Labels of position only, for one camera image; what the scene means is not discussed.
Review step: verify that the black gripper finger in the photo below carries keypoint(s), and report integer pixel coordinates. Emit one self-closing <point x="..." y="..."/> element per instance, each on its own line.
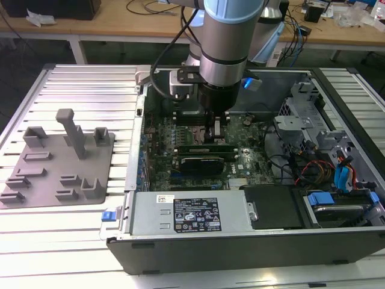
<point x="209" y="126"/>
<point x="218" y="131"/>

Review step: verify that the clear plastic bag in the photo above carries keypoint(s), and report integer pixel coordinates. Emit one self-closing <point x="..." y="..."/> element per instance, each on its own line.
<point x="355" y="16"/>

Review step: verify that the blue case latch clip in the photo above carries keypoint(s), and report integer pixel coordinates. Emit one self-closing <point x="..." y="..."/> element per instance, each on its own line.
<point x="108" y="216"/>

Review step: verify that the small black box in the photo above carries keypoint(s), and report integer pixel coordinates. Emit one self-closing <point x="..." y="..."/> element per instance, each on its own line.
<point x="314" y="13"/>

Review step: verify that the crumpled white paper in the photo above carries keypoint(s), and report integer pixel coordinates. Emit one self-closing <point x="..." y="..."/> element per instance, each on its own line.
<point x="40" y="18"/>

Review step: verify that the black open PC case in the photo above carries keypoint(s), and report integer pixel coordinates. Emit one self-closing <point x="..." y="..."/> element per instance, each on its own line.
<point x="210" y="256"/>

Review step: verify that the black RAM slot bank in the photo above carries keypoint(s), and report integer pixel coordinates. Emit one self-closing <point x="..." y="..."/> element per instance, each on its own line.
<point x="188" y="118"/>

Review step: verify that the metal drive cage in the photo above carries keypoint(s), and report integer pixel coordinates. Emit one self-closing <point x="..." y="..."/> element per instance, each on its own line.
<point x="296" y="123"/>

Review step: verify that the silver chipset heat sink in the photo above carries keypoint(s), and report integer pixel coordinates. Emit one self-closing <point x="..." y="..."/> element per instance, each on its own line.
<point x="239" y="183"/>

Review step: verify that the black plastic shroud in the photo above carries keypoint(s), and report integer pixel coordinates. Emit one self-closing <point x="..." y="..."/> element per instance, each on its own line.
<point x="270" y="207"/>

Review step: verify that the wooden desk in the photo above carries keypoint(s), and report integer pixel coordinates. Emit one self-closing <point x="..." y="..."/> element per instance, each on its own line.
<point x="114" y="27"/>

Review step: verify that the grey parts rack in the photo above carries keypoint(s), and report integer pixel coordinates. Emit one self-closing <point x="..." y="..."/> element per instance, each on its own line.
<point x="60" y="192"/>

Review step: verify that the large black box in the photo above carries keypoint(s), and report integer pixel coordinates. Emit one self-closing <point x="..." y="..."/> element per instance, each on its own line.
<point x="60" y="9"/>

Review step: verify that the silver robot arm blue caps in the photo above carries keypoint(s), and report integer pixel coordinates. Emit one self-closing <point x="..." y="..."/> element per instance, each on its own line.
<point x="225" y="45"/>

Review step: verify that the black graphics card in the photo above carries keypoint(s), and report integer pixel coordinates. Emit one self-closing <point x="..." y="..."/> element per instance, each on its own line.
<point x="201" y="165"/>

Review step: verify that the hard disk in blue carrier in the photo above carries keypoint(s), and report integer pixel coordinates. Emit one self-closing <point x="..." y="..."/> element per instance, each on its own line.
<point x="337" y="210"/>

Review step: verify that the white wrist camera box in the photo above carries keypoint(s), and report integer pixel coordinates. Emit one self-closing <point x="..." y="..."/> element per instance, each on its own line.
<point x="182" y="87"/>

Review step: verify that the tall black box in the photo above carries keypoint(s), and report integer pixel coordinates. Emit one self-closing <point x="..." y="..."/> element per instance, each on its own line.
<point x="285" y="9"/>

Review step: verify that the round coin battery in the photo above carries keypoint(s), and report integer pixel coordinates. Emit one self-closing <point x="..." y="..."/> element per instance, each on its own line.
<point x="246" y="122"/>

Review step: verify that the grey power supply unit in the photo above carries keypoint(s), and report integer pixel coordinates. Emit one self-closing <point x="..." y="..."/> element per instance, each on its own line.
<point x="150" y="216"/>

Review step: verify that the green motherboard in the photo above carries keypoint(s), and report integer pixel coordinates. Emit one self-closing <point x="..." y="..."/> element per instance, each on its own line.
<point x="249" y="150"/>

